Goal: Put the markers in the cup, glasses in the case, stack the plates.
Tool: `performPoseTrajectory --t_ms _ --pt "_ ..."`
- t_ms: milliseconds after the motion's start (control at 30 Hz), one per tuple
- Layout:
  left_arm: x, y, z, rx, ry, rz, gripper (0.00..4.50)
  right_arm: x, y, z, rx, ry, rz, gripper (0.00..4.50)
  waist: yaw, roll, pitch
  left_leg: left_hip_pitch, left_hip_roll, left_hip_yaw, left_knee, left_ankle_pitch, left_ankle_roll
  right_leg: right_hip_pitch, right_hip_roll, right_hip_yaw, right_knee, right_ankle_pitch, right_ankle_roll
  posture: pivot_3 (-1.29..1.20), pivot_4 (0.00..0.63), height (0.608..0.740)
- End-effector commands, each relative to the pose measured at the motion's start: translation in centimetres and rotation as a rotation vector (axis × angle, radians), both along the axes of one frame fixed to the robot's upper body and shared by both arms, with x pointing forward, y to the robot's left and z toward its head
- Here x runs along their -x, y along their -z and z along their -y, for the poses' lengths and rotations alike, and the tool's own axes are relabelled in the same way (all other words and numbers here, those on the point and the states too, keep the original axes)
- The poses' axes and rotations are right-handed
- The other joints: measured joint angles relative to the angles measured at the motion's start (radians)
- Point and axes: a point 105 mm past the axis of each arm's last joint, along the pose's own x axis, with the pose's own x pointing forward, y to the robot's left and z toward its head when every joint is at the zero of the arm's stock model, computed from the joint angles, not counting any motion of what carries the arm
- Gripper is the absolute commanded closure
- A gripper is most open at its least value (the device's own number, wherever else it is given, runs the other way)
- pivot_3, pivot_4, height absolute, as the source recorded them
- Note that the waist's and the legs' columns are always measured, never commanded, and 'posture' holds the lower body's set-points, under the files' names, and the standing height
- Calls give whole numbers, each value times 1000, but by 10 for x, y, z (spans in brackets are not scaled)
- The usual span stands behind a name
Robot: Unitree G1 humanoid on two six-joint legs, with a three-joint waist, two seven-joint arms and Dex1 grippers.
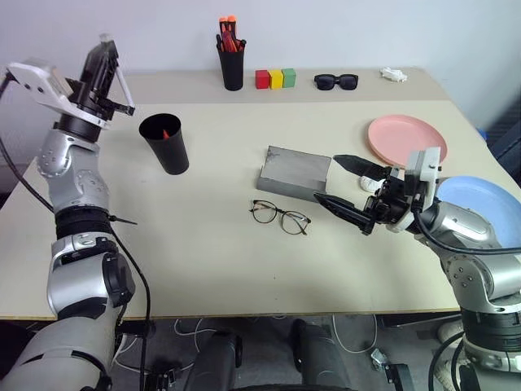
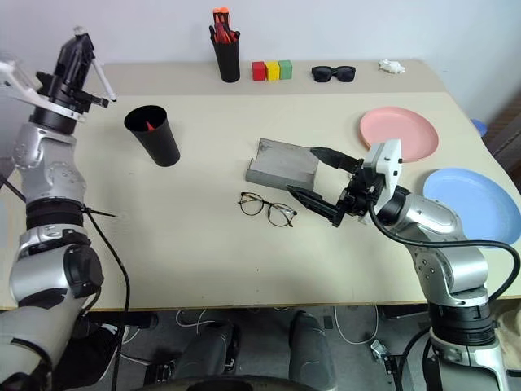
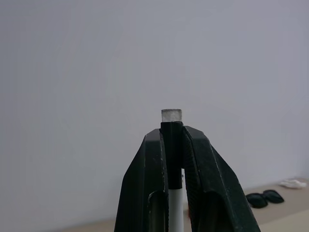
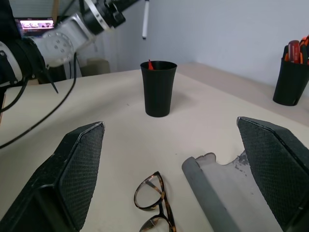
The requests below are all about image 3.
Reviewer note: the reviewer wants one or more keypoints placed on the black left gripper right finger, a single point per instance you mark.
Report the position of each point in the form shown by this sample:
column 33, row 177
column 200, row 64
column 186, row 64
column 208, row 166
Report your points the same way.
column 212, row 183

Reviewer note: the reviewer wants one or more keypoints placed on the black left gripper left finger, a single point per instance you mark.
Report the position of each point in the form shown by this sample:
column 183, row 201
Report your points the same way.
column 142, row 183

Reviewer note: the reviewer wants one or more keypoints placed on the white marker with black cap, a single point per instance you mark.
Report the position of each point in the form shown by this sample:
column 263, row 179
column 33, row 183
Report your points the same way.
column 173, row 149

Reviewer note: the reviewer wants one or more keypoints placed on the black sunglasses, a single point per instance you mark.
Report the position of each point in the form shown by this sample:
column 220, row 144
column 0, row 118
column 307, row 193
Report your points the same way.
column 264, row 199

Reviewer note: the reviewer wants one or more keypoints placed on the white crumpled tissue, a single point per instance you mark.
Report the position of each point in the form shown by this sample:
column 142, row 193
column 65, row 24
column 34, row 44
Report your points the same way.
column 293, row 183

